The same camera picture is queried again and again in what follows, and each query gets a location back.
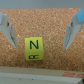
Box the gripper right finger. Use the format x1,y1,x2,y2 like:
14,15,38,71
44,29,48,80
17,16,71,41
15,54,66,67
63,8,84,51

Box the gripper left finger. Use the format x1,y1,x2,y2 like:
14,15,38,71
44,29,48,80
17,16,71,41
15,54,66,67
0,11,19,48

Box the yellow block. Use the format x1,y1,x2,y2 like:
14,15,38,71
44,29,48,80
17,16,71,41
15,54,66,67
24,37,44,62

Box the white plastic box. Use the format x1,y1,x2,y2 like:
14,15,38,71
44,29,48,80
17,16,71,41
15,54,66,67
0,65,84,84

